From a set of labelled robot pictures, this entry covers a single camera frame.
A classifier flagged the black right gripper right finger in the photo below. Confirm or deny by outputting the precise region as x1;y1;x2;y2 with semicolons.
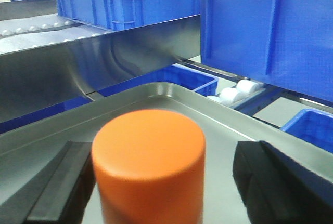
233;141;332;223

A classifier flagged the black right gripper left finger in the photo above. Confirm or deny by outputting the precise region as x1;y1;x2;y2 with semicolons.
1;141;95;223

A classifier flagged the grey metal tray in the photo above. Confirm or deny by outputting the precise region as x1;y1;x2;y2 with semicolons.
1;83;332;223

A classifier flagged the blue bin lower right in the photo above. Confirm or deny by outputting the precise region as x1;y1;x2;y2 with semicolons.
280;109;332;153

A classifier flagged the white roller track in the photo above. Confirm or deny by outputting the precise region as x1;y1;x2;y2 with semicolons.
207;80;264;106

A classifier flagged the blue bin below middle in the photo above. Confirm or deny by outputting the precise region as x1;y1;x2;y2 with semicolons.
98;64;219;97

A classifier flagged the blue crate upper right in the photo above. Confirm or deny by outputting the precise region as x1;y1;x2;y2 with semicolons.
201;0;332;102

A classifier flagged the steel shelf rail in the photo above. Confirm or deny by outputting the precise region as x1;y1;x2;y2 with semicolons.
1;16;200;122

